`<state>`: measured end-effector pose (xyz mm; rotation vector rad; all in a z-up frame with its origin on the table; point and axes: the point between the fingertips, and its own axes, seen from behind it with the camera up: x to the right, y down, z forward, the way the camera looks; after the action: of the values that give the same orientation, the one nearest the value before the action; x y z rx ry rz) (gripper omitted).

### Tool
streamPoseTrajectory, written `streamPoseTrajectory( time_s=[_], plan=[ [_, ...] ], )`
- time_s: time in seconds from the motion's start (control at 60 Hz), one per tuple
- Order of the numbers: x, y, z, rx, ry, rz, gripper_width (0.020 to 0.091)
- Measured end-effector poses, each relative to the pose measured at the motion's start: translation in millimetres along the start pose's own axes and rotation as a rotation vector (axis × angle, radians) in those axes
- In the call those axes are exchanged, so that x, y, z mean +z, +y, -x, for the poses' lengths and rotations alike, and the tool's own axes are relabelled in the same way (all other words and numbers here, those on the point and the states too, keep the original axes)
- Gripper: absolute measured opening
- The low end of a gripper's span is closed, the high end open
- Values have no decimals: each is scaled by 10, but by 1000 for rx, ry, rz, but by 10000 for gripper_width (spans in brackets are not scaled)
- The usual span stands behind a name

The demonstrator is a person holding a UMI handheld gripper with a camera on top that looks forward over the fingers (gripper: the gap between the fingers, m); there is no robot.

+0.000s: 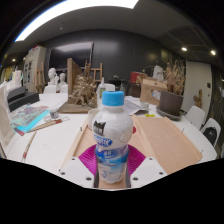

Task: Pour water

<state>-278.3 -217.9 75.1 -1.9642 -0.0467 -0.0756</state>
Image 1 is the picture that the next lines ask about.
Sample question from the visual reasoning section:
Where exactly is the white cabinet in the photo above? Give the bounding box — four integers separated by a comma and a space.
23, 45, 48, 94

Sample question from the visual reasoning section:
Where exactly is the thin wooden paintbrush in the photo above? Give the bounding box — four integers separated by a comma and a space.
21, 130, 38, 163

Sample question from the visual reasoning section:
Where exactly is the small glass jar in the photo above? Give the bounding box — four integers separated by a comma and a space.
139, 100, 151, 110

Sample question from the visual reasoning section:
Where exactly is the grey plant saucer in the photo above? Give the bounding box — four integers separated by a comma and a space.
155, 105, 184, 121

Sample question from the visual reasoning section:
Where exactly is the brown cardboard box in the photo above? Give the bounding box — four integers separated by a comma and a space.
139, 77, 168, 107

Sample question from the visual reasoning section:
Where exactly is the colourful printed book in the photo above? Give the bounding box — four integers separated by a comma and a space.
9, 103, 51, 136

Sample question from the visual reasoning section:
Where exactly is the driftwood sculpture on wooden base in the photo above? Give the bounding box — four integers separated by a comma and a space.
57, 58, 100, 114

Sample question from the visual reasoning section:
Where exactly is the white plaster bust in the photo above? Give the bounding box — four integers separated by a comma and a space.
58, 72, 68, 86
47, 67, 60, 87

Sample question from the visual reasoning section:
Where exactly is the white spray bottle green label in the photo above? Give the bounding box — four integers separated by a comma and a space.
98, 77, 107, 100

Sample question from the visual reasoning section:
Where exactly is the long ceiling light panel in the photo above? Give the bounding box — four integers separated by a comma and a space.
14, 0, 140, 43

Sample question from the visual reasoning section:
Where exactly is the red box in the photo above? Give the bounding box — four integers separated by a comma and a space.
129, 70, 148, 85

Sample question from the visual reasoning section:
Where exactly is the stack of printed papers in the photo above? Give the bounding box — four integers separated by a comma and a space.
123, 96, 150, 116

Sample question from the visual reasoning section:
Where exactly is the dark wall screen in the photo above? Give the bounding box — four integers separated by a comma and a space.
48, 41, 95, 72

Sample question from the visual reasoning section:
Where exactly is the white drink bottle blue cap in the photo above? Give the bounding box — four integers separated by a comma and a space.
91, 90, 134, 184

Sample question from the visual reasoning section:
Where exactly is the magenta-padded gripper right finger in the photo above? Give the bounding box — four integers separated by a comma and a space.
125, 143, 168, 190

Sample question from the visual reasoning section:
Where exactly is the black box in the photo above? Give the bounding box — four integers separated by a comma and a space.
7, 85, 41, 113

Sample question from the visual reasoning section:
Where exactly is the small grey-lidded jar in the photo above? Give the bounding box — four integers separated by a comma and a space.
49, 107, 60, 120

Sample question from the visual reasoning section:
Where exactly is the dried plant in grey pot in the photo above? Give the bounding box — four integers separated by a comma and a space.
155, 59, 187, 117

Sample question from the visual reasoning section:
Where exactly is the wooden easel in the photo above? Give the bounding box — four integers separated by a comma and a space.
88, 62, 104, 83

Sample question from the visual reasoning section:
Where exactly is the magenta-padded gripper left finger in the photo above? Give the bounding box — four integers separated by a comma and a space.
59, 143, 100, 190

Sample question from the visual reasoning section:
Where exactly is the light wooden drawing board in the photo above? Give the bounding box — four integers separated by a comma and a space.
59, 114, 204, 190

